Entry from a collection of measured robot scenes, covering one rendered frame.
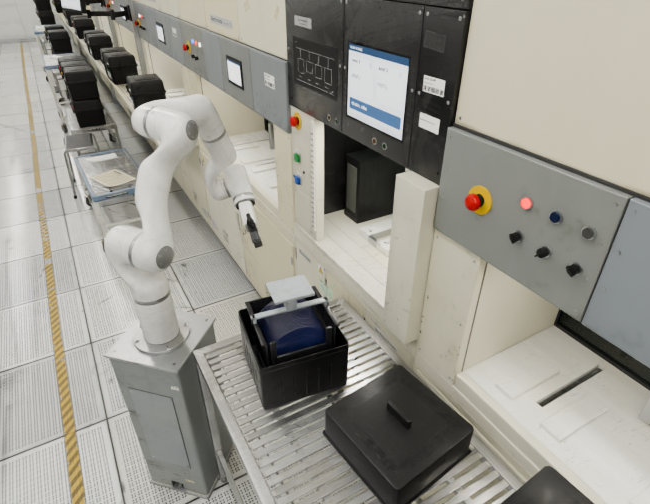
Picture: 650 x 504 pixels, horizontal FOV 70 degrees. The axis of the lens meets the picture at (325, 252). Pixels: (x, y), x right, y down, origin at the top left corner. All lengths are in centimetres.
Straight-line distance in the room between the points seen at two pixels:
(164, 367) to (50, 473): 102
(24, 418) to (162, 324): 128
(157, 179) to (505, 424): 120
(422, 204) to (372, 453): 64
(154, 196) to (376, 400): 88
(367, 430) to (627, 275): 71
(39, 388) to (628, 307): 264
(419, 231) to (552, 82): 48
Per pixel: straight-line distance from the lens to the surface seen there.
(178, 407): 179
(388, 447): 127
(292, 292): 133
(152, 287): 158
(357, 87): 147
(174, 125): 145
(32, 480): 254
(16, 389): 297
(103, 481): 241
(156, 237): 146
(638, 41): 92
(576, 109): 98
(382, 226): 204
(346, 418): 131
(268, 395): 142
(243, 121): 334
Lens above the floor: 190
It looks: 33 degrees down
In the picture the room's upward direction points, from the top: straight up
